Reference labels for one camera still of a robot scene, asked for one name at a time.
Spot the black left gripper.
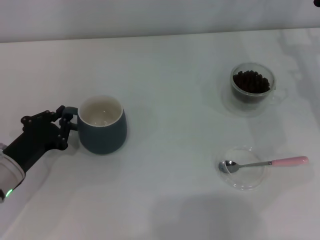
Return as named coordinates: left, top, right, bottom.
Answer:
left=2, top=104, right=73, bottom=174

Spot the dark teal ceramic mug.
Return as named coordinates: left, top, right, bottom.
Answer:
left=62, top=95, right=128, bottom=155

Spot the pink handled metal spoon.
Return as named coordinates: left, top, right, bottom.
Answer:
left=218, top=156, right=310, bottom=174

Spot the clear glass cup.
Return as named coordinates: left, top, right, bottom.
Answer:
left=229, top=62, right=288, bottom=111

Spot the heap of coffee beans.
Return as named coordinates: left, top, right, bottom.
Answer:
left=232, top=70, right=271, bottom=95

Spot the clear glass saucer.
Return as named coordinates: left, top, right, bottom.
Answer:
left=216, top=146, right=266, bottom=191

